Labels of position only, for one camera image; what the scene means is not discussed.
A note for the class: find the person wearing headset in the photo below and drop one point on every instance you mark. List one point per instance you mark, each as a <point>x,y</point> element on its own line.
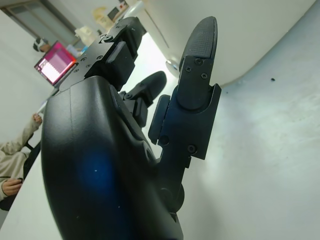
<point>41,45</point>

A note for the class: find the white toaster lever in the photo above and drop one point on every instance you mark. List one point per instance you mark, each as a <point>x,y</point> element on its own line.
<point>133,8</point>

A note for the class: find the person in beige jacket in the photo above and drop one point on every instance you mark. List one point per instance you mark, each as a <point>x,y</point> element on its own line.
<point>12,155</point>

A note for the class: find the white two-slot toaster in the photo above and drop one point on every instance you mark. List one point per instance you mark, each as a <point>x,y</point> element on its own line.
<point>250,37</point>

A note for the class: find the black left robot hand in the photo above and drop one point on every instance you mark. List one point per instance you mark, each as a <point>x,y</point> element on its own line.
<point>100,162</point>

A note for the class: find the laptop with pink screen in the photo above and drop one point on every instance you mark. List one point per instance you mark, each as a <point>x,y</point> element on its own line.
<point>56,62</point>

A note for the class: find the silver toaster dial knob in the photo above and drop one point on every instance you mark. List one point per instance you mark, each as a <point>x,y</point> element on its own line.
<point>172,65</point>

